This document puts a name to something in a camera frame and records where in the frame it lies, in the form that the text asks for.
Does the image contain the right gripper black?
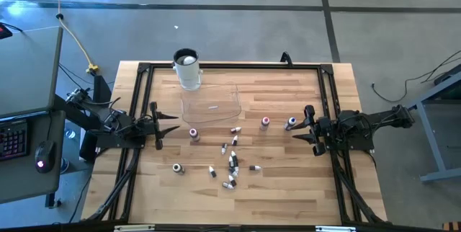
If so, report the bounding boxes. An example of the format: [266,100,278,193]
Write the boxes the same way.
[290,104,338,157]

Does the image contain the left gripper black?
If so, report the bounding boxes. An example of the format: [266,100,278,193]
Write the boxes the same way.
[138,101,181,151]

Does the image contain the large blue food coloring bottle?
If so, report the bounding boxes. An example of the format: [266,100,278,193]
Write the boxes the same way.
[283,116,297,132]

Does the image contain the white cylindrical container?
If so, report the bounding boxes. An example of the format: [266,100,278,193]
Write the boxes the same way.
[171,47,203,92]

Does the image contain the clear plastic bin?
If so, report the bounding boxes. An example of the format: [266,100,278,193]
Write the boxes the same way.
[179,80,243,125]

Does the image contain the black box under desk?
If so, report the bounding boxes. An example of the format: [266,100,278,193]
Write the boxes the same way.
[79,130,98,163]

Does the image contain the black computer mouse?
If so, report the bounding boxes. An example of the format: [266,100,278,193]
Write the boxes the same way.
[35,140,57,174]

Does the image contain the grey flat panel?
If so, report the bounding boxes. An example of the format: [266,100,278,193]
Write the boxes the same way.
[0,26,64,120]

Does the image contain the black box on floor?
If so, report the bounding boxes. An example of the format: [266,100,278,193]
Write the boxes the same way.
[434,66,461,87]

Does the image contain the black keyboard red backlight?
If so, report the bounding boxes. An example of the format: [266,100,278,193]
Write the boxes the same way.
[0,118,30,161]

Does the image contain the grey desk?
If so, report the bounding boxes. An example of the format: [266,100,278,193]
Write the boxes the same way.
[0,109,68,205]

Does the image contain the striped wooden block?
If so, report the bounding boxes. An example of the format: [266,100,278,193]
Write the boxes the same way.
[442,220,461,232]

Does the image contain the black device red light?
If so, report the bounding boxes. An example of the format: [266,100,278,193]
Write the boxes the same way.
[0,22,14,40]

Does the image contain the black hook bracket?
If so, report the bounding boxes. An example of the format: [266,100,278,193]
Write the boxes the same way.
[279,50,295,64]

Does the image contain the black aluminium table frame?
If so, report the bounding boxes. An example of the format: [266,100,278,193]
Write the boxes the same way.
[81,61,388,226]

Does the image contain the silver metal bracket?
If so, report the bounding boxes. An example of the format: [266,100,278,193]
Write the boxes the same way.
[315,226,357,232]
[114,224,156,232]

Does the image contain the black desk cables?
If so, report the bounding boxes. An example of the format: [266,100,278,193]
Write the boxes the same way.
[58,62,95,89]

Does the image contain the black floor cable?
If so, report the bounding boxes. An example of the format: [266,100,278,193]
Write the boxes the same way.
[372,50,461,103]

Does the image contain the grey metal table frame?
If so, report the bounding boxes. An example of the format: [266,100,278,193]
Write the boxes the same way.
[397,71,461,184]

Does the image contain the yellow extension cable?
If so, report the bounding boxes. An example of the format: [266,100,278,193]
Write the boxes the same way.
[45,0,100,76]

